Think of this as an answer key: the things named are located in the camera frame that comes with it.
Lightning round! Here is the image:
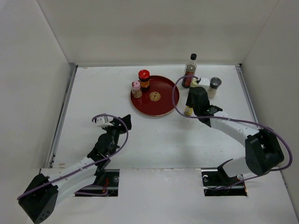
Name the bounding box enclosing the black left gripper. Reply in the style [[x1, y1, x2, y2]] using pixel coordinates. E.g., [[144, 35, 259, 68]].
[[103, 114, 130, 155]]

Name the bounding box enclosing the small oil bottle cork cap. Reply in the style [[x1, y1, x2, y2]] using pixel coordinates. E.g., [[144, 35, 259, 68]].
[[184, 106, 193, 116]]

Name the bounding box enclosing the pink-cap spice jar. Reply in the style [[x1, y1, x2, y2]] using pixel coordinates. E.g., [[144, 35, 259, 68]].
[[131, 80, 142, 98]]

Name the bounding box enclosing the red-lid chili sauce jar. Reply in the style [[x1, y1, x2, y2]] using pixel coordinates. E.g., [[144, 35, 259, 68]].
[[138, 70, 150, 91]]

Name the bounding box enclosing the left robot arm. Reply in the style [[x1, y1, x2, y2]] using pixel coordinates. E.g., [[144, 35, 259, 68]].
[[17, 114, 132, 224]]

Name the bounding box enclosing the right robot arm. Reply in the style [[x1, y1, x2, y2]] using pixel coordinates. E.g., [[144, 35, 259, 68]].
[[186, 87, 284, 185]]

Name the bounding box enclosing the white bottle cream cap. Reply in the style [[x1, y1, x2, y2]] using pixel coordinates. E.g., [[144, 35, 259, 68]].
[[190, 78, 200, 88]]

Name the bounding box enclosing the black-top glass grinder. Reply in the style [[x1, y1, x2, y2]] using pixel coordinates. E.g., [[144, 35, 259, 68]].
[[207, 77, 222, 99]]

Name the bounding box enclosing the tall soy sauce bottle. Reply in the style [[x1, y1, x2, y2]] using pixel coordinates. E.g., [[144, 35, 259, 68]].
[[182, 53, 197, 88]]

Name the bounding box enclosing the round red lacquer tray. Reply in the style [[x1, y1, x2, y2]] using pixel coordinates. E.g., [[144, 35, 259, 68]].
[[130, 76, 179, 117]]

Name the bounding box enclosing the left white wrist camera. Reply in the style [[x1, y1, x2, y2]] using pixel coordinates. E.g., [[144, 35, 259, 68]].
[[93, 116, 112, 128]]

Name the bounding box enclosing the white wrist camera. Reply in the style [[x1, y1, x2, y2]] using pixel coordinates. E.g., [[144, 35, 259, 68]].
[[93, 116, 112, 128], [197, 77, 210, 90]]

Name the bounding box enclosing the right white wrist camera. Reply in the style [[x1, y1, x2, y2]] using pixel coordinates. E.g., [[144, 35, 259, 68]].
[[197, 77, 210, 90]]

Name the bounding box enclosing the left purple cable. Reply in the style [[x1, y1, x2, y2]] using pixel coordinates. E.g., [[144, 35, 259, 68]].
[[16, 113, 129, 201]]

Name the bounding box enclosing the purple cable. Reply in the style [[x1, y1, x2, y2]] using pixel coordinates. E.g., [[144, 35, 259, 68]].
[[16, 113, 129, 201], [172, 75, 293, 189]]

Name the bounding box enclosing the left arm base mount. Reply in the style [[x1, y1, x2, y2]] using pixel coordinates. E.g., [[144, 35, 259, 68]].
[[75, 169, 120, 197]]

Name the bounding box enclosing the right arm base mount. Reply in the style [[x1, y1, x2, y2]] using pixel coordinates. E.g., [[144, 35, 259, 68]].
[[201, 169, 247, 196]]

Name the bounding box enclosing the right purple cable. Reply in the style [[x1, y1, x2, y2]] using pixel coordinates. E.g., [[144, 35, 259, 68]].
[[172, 75, 293, 189]]

